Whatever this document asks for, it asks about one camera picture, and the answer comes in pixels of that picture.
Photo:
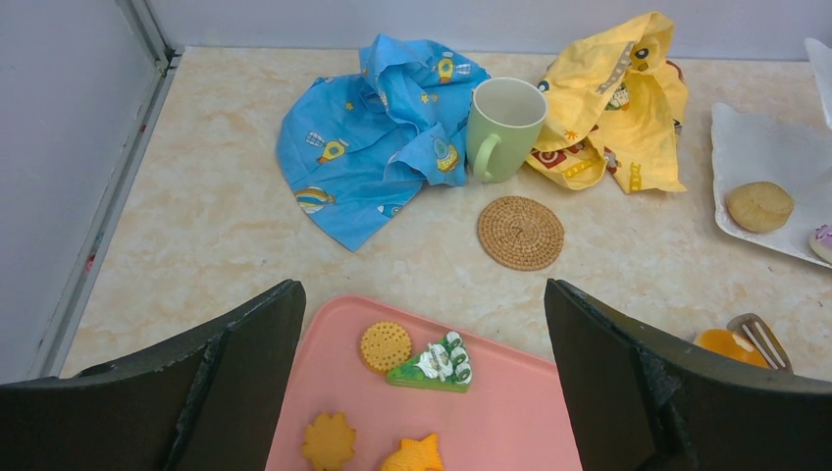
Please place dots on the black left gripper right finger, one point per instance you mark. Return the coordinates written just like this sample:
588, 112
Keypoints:
641, 399

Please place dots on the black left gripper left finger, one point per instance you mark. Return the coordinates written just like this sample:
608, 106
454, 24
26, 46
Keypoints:
209, 398

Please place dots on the yellow orange pastry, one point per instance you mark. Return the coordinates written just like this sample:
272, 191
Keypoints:
731, 345

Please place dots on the metal tongs white handle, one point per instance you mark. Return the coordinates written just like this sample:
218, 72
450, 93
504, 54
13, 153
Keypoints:
752, 328

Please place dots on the round tan muffin cake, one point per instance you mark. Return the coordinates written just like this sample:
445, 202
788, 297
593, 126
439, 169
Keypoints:
760, 207

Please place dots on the purple sprinkled donut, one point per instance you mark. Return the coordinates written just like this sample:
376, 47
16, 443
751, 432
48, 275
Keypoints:
821, 243

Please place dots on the yellow flower cookie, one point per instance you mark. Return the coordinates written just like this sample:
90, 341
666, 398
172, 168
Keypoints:
328, 441

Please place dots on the pink plastic tray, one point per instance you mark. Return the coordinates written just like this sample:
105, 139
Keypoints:
512, 418

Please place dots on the round yellow cracker biscuit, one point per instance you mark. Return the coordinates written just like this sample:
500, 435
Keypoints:
385, 345

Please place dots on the green cake slice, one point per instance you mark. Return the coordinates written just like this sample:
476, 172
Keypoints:
444, 365

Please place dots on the orange star cookie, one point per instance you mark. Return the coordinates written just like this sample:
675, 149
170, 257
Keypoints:
414, 455

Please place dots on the woven rattan coaster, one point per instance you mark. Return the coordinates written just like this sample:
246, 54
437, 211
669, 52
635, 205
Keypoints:
520, 233

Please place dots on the white tiered dessert stand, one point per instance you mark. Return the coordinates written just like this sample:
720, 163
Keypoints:
748, 148

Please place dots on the blue patterned cloth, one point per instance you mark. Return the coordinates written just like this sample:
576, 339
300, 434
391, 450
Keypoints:
355, 149

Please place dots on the yellow patterned cloth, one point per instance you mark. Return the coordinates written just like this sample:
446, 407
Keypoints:
616, 107

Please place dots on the green mug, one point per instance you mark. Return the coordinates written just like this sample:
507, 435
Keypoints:
505, 119

